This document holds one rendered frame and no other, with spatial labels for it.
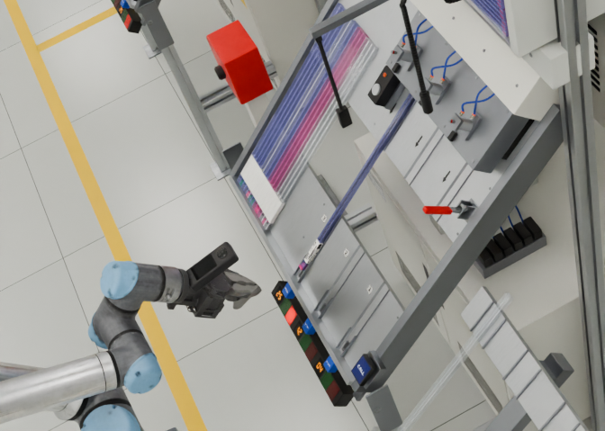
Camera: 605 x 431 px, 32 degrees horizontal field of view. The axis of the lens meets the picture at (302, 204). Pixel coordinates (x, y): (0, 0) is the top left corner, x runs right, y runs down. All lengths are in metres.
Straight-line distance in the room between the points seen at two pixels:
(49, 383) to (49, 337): 1.42
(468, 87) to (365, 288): 0.49
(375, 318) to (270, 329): 1.07
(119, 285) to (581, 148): 0.90
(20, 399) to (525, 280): 1.08
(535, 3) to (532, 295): 0.87
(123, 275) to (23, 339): 1.44
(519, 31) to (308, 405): 1.61
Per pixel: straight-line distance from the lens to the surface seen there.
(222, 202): 3.52
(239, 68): 2.80
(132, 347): 2.10
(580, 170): 1.93
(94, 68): 4.21
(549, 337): 2.39
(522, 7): 1.64
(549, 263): 2.38
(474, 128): 1.91
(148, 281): 2.12
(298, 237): 2.35
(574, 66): 1.74
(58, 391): 2.05
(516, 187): 1.93
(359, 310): 2.18
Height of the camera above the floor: 2.58
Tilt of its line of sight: 49 degrees down
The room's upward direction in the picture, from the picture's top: 23 degrees counter-clockwise
